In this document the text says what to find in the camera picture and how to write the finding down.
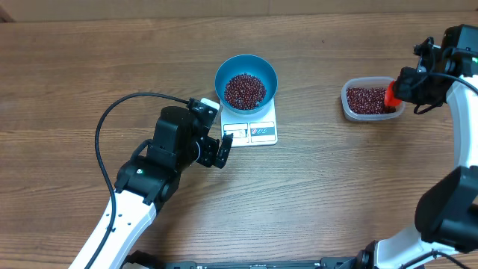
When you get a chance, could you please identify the red scoop with blue handle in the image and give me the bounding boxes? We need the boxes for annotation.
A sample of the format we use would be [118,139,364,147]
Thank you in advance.
[384,81,402,107]

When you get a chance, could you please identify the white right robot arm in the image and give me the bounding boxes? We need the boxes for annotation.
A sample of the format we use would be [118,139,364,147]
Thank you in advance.
[342,24,477,268]

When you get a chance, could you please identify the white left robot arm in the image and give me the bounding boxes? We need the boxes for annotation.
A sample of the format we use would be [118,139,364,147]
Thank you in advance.
[71,99,232,268]

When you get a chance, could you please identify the white digital kitchen scale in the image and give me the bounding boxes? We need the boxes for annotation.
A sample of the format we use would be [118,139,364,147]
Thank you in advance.
[221,99,278,147]

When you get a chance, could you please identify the red beans in bowl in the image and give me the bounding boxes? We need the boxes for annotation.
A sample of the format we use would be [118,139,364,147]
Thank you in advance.
[224,73,267,111]

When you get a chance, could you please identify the blue metal bowl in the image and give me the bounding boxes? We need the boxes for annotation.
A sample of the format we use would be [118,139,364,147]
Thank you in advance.
[214,55,279,114]

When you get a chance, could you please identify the clear plastic bean container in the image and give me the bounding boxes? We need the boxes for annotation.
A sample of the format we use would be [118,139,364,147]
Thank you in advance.
[341,76,406,122]

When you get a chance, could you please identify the red beans in container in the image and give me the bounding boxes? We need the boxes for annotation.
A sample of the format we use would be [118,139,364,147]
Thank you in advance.
[346,87,397,114]

